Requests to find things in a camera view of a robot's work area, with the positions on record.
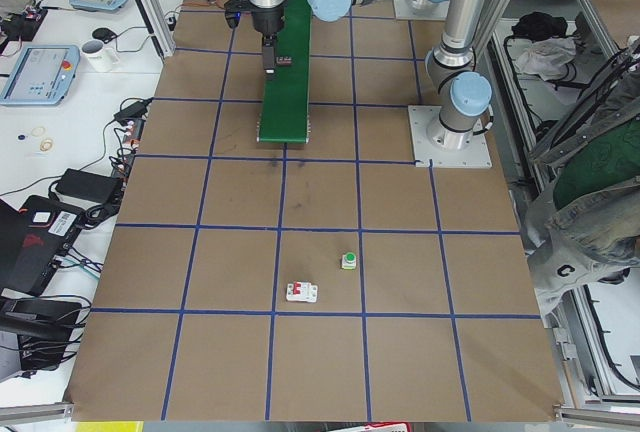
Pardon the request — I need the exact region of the white mug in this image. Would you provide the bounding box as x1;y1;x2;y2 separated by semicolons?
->
80;39;120;73

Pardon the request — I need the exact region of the red black wire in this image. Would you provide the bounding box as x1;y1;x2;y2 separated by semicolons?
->
180;0;226;16

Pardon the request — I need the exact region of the white red circuit breaker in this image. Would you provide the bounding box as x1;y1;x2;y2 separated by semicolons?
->
285;281;319;303

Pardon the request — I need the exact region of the person in denim jacket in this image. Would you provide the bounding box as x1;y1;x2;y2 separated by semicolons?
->
524;70;639;315

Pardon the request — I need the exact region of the aluminium frame post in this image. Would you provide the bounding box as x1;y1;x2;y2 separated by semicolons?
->
134;0;176;60

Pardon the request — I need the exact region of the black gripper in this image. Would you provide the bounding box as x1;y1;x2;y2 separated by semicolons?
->
224;0;285;76

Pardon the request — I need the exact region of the green conveyor belt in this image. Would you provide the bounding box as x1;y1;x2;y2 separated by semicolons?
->
258;0;311;144

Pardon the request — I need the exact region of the near teach pendant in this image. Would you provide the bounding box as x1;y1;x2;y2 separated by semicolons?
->
1;45;80;106

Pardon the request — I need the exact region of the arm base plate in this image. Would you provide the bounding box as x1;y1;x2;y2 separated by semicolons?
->
408;105;492;169

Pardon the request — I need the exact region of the black power adapter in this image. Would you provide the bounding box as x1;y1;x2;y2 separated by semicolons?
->
55;169;123;203

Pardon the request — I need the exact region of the green push button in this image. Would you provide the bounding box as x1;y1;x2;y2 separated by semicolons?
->
341;252;357;270

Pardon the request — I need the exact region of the black laptop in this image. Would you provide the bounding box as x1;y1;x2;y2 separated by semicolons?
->
1;195;84;296

